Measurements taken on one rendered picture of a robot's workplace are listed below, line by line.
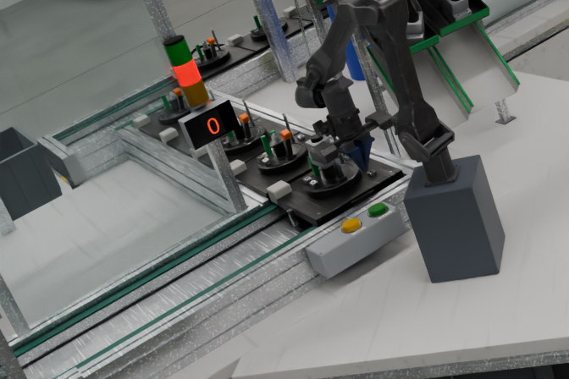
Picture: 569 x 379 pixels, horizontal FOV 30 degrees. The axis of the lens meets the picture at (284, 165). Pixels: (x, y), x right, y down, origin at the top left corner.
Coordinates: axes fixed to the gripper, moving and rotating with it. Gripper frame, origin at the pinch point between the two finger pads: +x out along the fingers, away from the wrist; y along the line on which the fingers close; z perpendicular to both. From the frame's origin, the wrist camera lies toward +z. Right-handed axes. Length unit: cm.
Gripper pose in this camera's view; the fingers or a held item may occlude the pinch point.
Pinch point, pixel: (360, 157)
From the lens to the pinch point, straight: 226.8
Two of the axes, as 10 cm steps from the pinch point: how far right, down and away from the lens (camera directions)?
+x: 3.5, 8.6, 3.6
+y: -8.3, 4.7, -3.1
